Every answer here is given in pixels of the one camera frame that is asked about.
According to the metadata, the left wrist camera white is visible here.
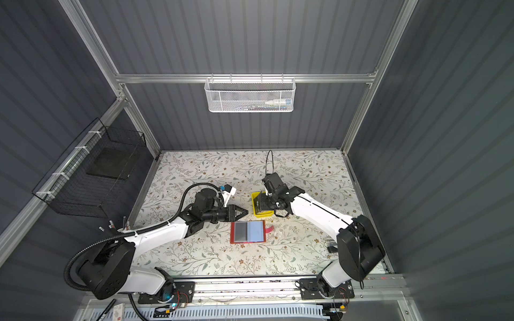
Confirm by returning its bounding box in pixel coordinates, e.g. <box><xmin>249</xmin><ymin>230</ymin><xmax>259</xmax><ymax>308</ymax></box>
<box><xmin>220</xmin><ymin>184</ymin><xmax>236</xmax><ymax>207</ymax></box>

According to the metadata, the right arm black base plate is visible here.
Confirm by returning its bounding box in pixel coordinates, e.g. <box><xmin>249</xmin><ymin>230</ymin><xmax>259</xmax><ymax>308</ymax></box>
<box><xmin>294</xmin><ymin>278</ymin><xmax>355</xmax><ymax>300</ymax></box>

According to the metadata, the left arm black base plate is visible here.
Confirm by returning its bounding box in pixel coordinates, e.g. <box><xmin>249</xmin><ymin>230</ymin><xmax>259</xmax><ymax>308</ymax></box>
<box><xmin>138</xmin><ymin>282</ymin><xmax>195</xmax><ymax>304</ymax></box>

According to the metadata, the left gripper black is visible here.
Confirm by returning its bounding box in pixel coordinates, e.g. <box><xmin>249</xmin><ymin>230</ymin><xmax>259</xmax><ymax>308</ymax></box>
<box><xmin>203</xmin><ymin>204</ymin><xmax>249</xmax><ymax>224</ymax></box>

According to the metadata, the white wire mesh basket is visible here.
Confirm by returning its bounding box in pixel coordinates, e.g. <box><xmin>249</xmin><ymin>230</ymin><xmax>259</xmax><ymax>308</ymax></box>
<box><xmin>204</xmin><ymin>80</ymin><xmax>297</xmax><ymax>113</ymax></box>

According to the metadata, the black pen on ledge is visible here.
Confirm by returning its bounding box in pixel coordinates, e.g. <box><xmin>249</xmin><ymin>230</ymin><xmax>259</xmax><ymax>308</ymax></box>
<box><xmin>96</xmin><ymin>299</ymin><xmax>116</xmax><ymax>321</ymax></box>

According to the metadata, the small white red box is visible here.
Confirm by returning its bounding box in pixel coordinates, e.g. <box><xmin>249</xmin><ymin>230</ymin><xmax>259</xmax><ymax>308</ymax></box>
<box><xmin>112</xmin><ymin>304</ymin><xmax>124</xmax><ymax>321</ymax></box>

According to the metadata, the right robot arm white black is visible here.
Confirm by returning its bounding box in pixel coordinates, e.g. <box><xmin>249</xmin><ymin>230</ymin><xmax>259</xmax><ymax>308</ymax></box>
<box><xmin>262</xmin><ymin>173</ymin><xmax>386</xmax><ymax>292</ymax></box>

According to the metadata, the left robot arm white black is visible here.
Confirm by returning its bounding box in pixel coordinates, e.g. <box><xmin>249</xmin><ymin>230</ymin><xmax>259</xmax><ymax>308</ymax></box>
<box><xmin>63</xmin><ymin>183</ymin><xmax>248</xmax><ymax>300</ymax></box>

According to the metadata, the white slotted cable duct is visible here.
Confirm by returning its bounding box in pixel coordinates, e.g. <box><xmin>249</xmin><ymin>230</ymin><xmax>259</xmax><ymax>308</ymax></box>
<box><xmin>148</xmin><ymin>304</ymin><xmax>330</xmax><ymax>320</ymax></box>

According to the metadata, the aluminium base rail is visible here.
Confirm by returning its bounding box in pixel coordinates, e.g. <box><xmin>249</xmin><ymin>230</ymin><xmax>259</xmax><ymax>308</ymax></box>
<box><xmin>175</xmin><ymin>274</ymin><xmax>410</xmax><ymax>305</ymax></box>

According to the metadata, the yellow plastic card tray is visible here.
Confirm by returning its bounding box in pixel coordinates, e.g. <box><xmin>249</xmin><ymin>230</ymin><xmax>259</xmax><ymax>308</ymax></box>
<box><xmin>251</xmin><ymin>191</ymin><xmax>274</xmax><ymax>218</ymax></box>

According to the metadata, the white tube in basket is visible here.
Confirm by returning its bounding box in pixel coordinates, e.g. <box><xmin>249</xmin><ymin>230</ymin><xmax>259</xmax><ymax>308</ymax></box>
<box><xmin>264</xmin><ymin>98</ymin><xmax>293</xmax><ymax>108</ymax></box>

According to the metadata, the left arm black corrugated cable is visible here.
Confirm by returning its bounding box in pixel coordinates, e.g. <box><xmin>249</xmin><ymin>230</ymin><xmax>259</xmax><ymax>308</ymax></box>
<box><xmin>63</xmin><ymin>182</ymin><xmax>222</xmax><ymax>321</ymax></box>

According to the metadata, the black wire mesh basket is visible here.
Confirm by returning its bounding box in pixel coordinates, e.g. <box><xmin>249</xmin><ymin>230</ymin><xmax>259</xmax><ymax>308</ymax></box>
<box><xmin>32</xmin><ymin>123</ymin><xmax>152</xmax><ymax>223</ymax></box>

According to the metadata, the red leather card holder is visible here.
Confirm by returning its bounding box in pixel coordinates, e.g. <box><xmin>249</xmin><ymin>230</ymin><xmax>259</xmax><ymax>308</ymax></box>
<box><xmin>230</xmin><ymin>220</ymin><xmax>274</xmax><ymax>244</ymax></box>

